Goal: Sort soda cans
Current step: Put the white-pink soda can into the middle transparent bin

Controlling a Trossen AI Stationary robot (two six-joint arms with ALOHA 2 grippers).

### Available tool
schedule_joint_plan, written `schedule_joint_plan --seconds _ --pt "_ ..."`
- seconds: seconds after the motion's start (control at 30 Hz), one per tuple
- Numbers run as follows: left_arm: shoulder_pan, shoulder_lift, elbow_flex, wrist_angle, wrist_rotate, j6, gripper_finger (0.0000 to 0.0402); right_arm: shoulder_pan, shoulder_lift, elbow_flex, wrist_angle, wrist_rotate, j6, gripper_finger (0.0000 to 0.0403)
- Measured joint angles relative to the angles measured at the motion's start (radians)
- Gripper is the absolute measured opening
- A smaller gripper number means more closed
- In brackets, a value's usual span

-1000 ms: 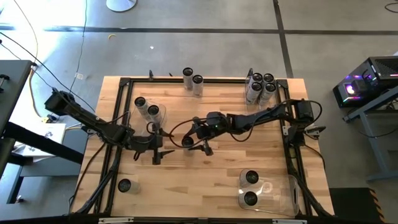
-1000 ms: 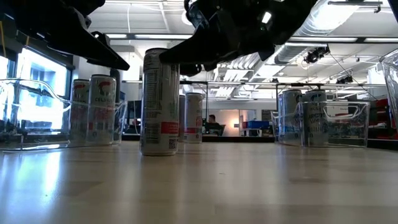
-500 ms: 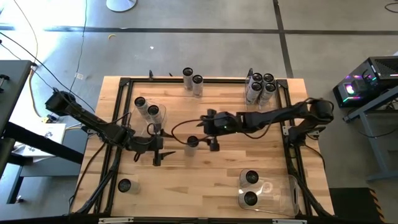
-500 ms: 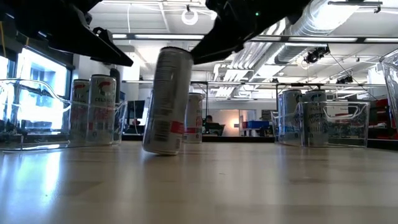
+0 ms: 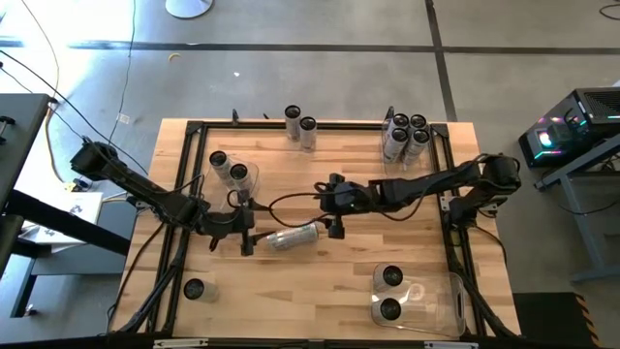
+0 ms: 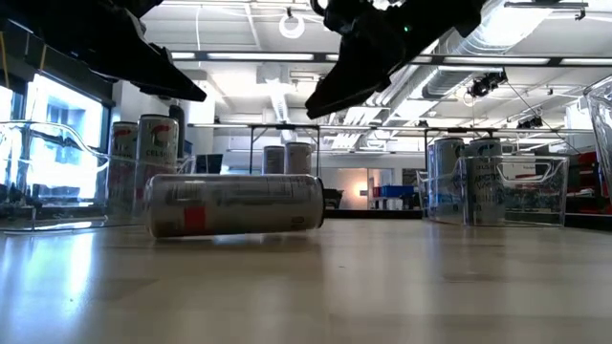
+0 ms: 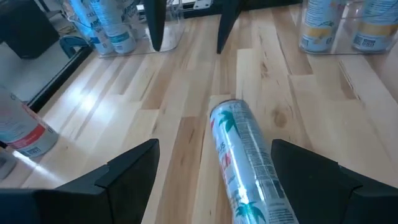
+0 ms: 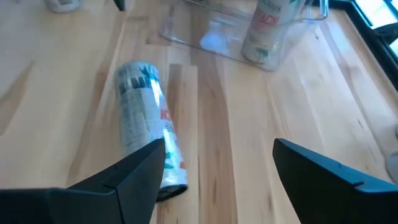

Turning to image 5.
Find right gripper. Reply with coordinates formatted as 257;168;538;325
314;173;377;240

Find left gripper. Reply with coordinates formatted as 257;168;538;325
198;189;273;258

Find clear plastic bin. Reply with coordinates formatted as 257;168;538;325
382;113;443;190
370;270;467;338
197;153;262;217

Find white paper sheets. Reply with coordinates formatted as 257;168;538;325
26;192;105;246

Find white round stand base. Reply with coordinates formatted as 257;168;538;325
164;0;215;20

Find black case hazard stripes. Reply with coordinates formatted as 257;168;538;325
511;292;605;349

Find dark grey side desk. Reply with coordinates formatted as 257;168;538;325
0;93;135;319

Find grey metal stand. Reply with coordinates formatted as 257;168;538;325
534;138;620;285

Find black desktop computer RGB lights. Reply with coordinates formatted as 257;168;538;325
517;86;620;169

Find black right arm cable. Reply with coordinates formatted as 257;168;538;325
267;191;440;229

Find brown cable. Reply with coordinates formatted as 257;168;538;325
107;220;166;335

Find white edge bracket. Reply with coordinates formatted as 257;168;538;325
423;340;480;349
152;338;209;349

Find thin grey floor cable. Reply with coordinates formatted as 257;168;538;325
90;0;138;186

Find yellow floor cable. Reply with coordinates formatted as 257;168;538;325
18;0;67;184

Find black computer cable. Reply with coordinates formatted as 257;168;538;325
537;181;620;230

